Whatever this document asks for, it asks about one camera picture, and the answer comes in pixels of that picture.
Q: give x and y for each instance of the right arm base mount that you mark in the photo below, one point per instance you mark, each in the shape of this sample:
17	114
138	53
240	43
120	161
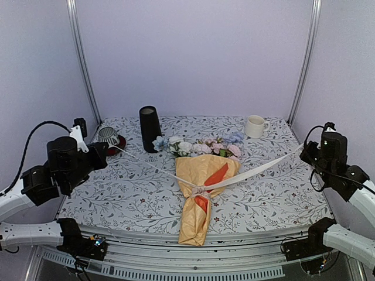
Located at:
304	248

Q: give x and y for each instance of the aluminium frame post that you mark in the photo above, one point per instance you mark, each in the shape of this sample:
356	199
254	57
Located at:
312	34
75	30

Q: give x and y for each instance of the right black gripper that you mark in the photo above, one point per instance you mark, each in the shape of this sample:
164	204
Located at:
306	156

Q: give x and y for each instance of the tall black vase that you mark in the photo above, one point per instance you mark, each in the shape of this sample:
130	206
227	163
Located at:
150	127

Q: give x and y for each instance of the aluminium front rail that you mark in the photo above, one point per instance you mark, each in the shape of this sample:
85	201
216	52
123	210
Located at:
246	256

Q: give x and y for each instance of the floral patterned tablecloth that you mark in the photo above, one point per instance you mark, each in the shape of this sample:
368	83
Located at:
145	192

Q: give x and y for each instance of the white printed ribbon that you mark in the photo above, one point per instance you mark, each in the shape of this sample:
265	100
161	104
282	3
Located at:
234	178

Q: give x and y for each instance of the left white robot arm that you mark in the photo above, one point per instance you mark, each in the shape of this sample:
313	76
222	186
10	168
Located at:
34	189

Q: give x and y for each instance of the left aluminium frame post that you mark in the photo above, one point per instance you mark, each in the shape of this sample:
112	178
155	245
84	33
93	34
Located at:
75	30

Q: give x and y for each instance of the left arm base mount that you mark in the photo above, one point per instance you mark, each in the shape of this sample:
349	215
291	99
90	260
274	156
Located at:
94	247

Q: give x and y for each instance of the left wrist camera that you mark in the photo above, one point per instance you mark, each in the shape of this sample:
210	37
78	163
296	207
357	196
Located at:
79	132

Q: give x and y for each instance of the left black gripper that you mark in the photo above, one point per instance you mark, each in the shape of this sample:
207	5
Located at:
100	157

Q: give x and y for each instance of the right aluminium frame post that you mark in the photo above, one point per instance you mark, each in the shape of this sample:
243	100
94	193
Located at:
312	34

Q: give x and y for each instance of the red round coaster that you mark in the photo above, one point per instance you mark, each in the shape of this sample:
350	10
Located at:
113	150

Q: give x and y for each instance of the striped ceramic cup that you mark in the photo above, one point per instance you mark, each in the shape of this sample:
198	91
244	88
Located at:
109	135

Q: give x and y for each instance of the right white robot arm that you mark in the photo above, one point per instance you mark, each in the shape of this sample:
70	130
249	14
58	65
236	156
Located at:
351	191

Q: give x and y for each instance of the white ceramic mug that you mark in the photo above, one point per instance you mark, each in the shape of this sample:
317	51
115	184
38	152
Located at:
256	126

